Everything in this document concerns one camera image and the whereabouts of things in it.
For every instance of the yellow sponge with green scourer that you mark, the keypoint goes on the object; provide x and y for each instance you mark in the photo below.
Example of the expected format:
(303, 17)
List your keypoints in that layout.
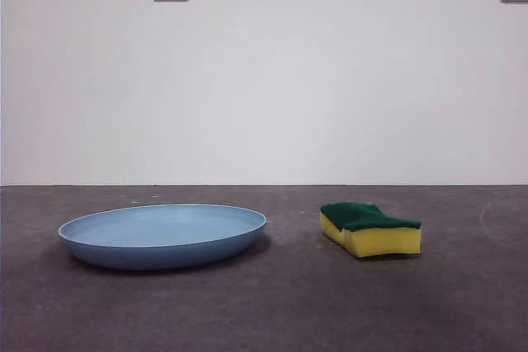
(379, 242)

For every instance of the light blue round plate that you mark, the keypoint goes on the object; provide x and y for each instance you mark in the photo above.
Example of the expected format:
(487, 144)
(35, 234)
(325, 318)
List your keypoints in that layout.
(156, 253)

